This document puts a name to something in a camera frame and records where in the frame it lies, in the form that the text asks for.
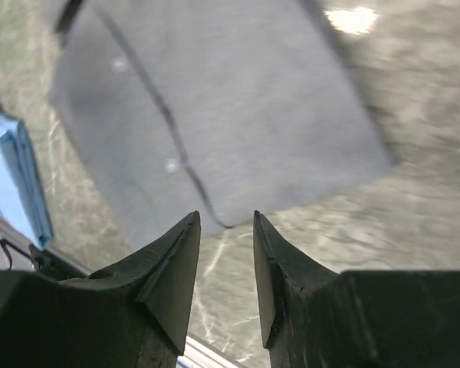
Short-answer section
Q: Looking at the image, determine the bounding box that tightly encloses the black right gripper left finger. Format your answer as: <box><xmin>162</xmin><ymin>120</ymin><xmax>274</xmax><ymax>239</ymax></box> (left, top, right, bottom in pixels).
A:
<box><xmin>0</xmin><ymin>210</ymin><xmax>202</xmax><ymax>368</ymax></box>

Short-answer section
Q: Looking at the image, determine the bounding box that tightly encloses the folded light blue shirt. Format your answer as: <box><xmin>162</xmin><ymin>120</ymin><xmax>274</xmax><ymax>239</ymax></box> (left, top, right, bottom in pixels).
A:
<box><xmin>0</xmin><ymin>111</ymin><xmax>53</xmax><ymax>250</ymax></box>

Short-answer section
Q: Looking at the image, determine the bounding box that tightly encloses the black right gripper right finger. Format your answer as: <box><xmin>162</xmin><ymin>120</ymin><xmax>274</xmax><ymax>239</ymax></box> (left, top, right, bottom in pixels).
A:
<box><xmin>253</xmin><ymin>212</ymin><xmax>460</xmax><ymax>367</ymax></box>

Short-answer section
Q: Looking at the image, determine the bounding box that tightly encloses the grey long sleeve shirt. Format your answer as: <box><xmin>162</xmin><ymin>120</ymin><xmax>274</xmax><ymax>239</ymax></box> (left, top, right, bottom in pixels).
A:
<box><xmin>44</xmin><ymin>1</ymin><xmax>393</xmax><ymax>248</ymax></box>

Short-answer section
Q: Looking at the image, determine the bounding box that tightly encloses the aluminium frame rail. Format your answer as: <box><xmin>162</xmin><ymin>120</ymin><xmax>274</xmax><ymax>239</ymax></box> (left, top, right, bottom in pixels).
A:
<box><xmin>0</xmin><ymin>205</ymin><xmax>238</xmax><ymax>368</ymax></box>

